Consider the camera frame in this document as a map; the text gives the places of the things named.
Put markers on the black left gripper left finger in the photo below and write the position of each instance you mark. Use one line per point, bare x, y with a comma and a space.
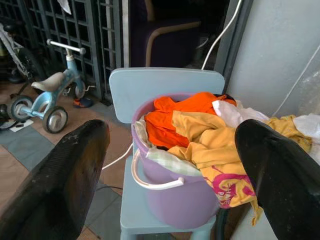
57, 180

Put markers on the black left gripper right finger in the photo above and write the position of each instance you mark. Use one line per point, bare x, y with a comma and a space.
280, 175

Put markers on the yellow garment with blue stitching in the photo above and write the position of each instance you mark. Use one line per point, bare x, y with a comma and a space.
287, 127

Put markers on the white garment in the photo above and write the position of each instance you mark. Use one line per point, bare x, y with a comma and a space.
308, 126

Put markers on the white paper sheet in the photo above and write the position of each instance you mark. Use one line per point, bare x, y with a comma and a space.
21, 125

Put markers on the yellow shirt with pink print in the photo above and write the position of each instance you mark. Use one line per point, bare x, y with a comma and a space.
212, 152

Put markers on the blue and orange shoe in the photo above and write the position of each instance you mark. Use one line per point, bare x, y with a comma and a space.
83, 102

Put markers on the light blue child tricycle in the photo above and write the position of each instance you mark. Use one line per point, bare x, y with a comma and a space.
50, 95

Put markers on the light blue child chair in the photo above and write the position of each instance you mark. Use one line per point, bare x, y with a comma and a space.
155, 140

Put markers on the purple plastic bucket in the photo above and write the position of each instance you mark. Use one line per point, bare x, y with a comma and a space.
175, 195

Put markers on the green checked cloth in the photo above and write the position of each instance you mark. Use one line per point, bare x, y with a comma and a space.
170, 162

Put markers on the orange garment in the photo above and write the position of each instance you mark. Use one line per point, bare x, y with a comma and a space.
172, 117

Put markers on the black bicycle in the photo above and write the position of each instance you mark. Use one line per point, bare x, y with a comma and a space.
17, 55

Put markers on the dark metal lattice gate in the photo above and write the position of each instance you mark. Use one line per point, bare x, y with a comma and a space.
75, 40

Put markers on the white hanging cloth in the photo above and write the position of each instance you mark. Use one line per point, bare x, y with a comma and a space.
64, 5

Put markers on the dark armchair with wooden armrest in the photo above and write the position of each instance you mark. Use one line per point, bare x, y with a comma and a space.
170, 37

